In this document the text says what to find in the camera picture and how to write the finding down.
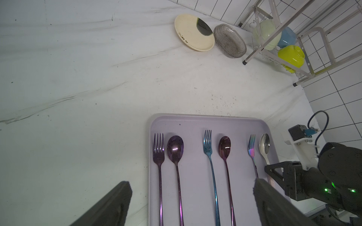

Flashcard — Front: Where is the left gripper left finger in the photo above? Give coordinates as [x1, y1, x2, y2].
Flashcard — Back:
[72, 181, 133, 226]

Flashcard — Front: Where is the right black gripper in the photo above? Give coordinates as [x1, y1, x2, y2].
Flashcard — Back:
[264, 161, 320, 201]

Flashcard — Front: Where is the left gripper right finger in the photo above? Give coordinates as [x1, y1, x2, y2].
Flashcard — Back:
[253, 179, 316, 226]

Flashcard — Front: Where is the pink handled spoon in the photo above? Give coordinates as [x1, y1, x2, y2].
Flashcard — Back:
[258, 133, 275, 187]

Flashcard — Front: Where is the purple fork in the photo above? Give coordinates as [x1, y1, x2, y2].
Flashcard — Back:
[153, 133, 165, 226]

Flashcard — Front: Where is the dark purple spoon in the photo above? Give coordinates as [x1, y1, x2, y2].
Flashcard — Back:
[218, 136, 236, 226]

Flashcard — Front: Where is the lilac placemat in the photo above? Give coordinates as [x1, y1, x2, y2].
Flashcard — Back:
[149, 115, 271, 226]

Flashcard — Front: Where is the blue fork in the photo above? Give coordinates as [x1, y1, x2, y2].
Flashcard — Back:
[203, 130, 221, 226]

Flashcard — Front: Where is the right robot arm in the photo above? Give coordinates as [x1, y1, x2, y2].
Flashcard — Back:
[265, 142, 362, 226]

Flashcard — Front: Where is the lime green bowl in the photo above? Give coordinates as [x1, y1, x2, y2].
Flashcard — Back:
[278, 45, 305, 68]

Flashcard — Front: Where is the blue bowl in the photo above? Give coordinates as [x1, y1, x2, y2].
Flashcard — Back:
[277, 27, 297, 49]

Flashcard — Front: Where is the metal dish rack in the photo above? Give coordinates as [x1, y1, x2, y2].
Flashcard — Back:
[238, 1, 362, 86]

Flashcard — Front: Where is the pale green bowl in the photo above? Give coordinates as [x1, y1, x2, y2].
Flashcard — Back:
[252, 19, 281, 51]

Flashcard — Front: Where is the cream plate with dark patch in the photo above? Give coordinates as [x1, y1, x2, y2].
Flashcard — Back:
[174, 14, 215, 52]

